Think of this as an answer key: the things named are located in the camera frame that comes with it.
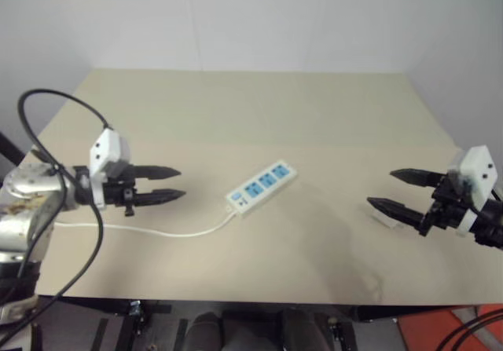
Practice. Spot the dark slanted bar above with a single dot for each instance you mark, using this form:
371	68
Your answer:
9	147

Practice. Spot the orange floor object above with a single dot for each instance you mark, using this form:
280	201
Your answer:
424	331

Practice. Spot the white plug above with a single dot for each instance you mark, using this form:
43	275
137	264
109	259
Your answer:
383	218

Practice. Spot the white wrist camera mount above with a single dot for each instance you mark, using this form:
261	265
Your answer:
477	170
108	147

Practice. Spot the dark rounded shape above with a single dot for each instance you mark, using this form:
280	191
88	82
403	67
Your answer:
204	333

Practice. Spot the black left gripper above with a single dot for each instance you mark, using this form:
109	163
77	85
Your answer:
116	194

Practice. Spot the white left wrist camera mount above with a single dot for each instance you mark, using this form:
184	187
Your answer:
108	147

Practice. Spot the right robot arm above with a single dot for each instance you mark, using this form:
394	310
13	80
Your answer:
489	229

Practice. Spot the white blue power strip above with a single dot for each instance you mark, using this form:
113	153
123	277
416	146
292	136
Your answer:
261	188

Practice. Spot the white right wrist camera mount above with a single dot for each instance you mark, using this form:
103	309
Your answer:
477	170

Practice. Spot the black table frame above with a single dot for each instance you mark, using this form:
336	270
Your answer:
251	306

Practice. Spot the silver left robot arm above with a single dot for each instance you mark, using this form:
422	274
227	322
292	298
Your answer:
23	186

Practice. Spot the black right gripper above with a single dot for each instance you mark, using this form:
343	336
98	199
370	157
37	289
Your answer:
444	209

